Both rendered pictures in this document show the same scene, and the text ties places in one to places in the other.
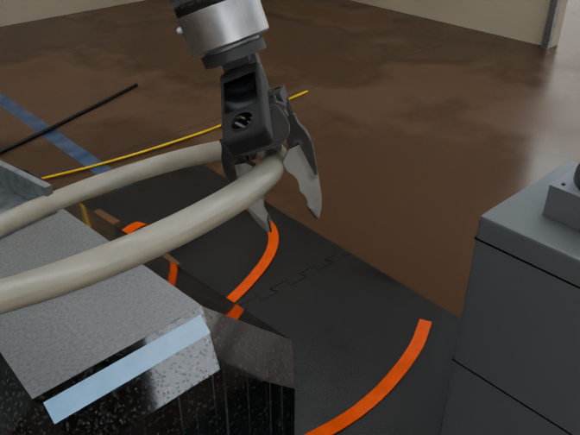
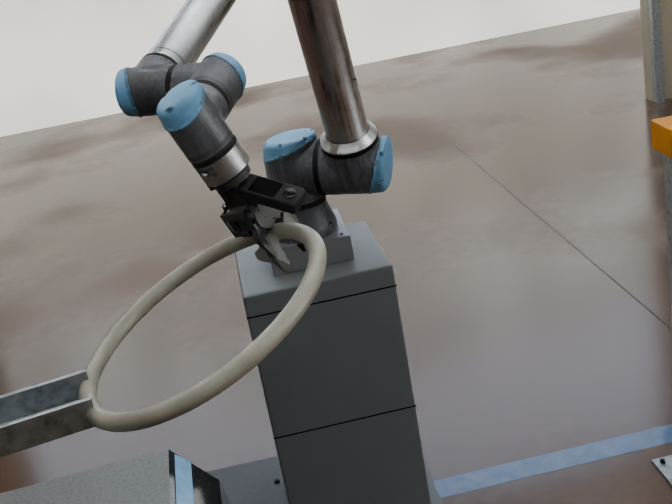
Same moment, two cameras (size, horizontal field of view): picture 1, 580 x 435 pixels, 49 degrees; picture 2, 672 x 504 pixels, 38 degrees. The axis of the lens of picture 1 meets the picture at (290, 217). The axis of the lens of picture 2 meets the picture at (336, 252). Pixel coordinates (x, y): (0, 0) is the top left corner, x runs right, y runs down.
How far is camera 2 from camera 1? 1.39 m
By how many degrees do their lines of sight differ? 48
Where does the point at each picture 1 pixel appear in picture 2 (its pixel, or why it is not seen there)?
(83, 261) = (316, 268)
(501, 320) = (297, 368)
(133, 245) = (322, 254)
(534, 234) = (287, 285)
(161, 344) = (181, 481)
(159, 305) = (141, 470)
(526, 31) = not seen: outside the picture
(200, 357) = (204, 478)
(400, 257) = not seen: hidden behind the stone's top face
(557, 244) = not seen: hidden behind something
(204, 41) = (235, 169)
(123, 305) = (116, 489)
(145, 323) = (153, 479)
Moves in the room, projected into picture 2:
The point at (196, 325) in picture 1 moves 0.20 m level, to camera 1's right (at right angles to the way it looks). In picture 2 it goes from (180, 461) to (242, 410)
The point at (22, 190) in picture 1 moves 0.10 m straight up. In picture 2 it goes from (47, 399) to (31, 346)
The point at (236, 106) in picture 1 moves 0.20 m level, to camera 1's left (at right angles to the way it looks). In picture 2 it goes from (274, 191) to (199, 235)
